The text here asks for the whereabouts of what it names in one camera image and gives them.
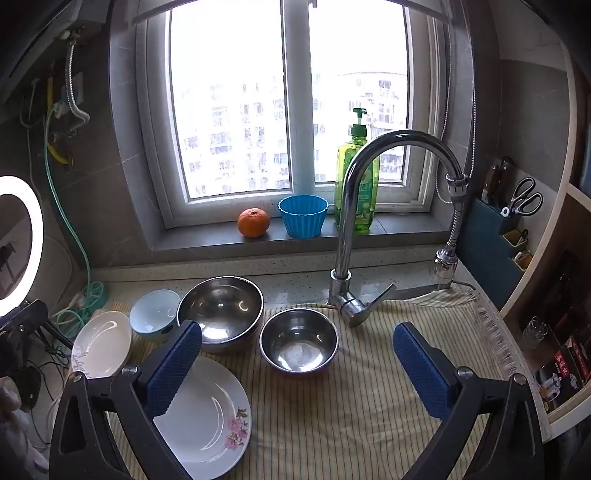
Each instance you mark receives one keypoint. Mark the chrome kitchen faucet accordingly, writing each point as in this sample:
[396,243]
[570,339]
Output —
[344,258]

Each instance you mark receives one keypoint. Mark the green power strip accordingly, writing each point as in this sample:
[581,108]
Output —
[94,290]

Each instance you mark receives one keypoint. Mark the green dish soap bottle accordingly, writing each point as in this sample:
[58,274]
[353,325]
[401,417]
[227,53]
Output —
[367,203]

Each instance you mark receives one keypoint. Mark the small red steel bowl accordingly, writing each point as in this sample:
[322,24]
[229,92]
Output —
[299,341]

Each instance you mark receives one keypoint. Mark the white shelf unit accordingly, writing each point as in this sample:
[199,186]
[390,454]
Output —
[574,152]

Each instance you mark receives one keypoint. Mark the white framed window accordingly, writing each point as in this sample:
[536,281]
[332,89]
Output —
[295,92]

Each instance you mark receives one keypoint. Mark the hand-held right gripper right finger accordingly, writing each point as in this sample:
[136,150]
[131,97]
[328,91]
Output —
[422,371]

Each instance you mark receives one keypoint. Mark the red printed box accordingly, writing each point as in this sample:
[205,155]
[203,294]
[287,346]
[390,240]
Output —
[563,374]

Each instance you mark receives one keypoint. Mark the striped yellow cloth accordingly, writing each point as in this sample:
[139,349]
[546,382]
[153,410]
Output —
[360,415]

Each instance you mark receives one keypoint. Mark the white plate grey leaf print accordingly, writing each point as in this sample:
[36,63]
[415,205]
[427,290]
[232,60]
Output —
[104,341]

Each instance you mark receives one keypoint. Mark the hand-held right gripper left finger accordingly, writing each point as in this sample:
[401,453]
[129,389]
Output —
[173,369]

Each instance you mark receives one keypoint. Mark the white cloth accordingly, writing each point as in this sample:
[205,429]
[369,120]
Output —
[18,429]

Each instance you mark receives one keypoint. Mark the white plug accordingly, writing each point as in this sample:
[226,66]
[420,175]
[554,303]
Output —
[77,302]

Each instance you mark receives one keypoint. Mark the light blue ceramic bowl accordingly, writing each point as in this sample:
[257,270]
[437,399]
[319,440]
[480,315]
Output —
[152,314]

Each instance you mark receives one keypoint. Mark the large stainless steel bowl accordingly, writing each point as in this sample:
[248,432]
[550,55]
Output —
[220,309]

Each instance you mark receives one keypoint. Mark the white plate pink flower print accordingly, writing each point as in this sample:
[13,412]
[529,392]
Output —
[207,415]

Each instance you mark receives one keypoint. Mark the blue knife holder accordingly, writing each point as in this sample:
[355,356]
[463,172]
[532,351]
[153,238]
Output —
[480,240]

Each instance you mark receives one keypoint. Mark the black tripod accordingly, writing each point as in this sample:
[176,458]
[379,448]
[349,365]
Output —
[23,314]

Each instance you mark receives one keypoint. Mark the clear glass cup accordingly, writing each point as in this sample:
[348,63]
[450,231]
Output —
[536,332]

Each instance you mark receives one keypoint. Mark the orange mandarin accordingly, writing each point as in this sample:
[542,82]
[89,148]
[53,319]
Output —
[253,222]

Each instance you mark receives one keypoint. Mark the blue fluted silicone cup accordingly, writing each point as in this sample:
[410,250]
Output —
[302,217]

